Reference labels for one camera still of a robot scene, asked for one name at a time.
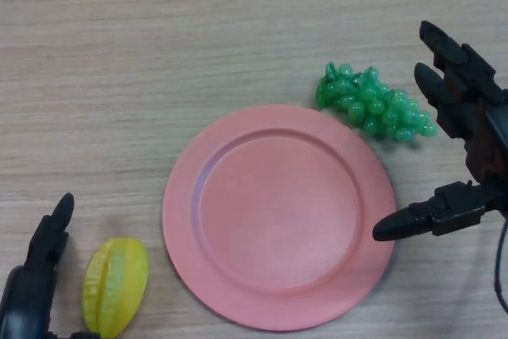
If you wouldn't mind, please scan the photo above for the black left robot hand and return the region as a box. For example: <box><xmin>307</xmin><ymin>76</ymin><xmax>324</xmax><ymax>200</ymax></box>
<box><xmin>0</xmin><ymin>192</ymin><xmax>102</xmax><ymax>339</ymax></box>

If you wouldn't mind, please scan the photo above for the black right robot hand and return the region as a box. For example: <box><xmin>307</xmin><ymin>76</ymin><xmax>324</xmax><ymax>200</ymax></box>
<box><xmin>372</xmin><ymin>20</ymin><xmax>508</xmax><ymax>243</ymax></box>

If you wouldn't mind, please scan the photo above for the yellow starfruit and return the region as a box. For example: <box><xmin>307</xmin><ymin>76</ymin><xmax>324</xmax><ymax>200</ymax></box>
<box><xmin>81</xmin><ymin>237</ymin><xmax>151</xmax><ymax>338</ymax></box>

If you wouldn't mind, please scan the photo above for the pink round plate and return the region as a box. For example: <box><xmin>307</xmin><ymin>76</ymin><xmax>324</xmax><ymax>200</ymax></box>
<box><xmin>161</xmin><ymin>103</ymin><xmax>397</xmax><ymax>331</ymax></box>

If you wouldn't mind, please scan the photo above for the green grape bunch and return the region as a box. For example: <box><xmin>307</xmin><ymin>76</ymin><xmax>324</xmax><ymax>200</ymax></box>
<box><xmin>315</xmin><ymin>61</ymin><xmax>440</xmax><ymax>144</ymax></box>

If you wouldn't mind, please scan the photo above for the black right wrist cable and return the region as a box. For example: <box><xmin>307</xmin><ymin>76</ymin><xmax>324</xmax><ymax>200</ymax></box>
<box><xmin>491</xmin><ymin>219</ymin><xmax>508</xmax><ymax>314</ymax></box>

